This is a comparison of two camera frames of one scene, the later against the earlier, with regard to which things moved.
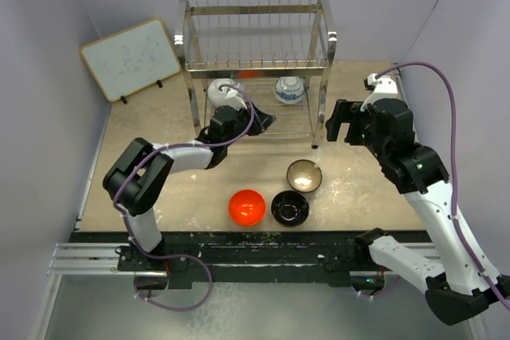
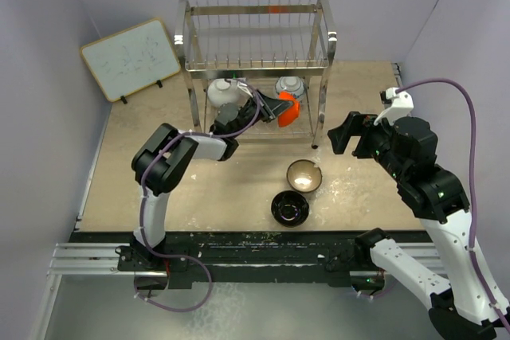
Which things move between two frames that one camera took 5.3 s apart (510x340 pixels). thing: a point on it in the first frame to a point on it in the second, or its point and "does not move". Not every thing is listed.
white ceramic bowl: (215, 95) does not move
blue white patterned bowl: (289, 89) does not move
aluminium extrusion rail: (91, 259) does not move
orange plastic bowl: (247, 207) to (290, 115)
